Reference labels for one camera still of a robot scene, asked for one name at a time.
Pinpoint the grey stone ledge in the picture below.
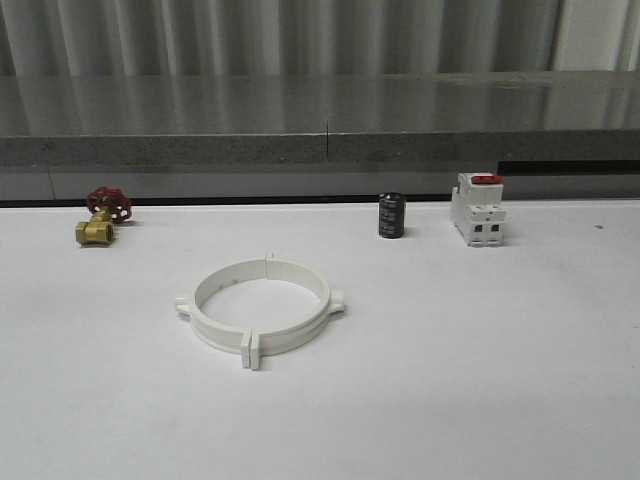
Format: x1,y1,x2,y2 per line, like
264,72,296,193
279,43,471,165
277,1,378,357
1,72,639,172

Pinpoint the white circuit breaker red switch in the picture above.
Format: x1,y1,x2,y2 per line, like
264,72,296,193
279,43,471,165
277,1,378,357
451,173,506,247

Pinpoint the brass valve red handwheel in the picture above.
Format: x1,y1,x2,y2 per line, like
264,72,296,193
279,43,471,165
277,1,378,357
75,186,132,245

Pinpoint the black cylindrical capacitor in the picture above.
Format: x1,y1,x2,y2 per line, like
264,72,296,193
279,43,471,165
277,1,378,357
378,192,406,239

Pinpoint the white half-ring pipe clamp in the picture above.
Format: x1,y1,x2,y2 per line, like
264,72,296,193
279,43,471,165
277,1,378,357
175,256,270,370
240,258,345,370

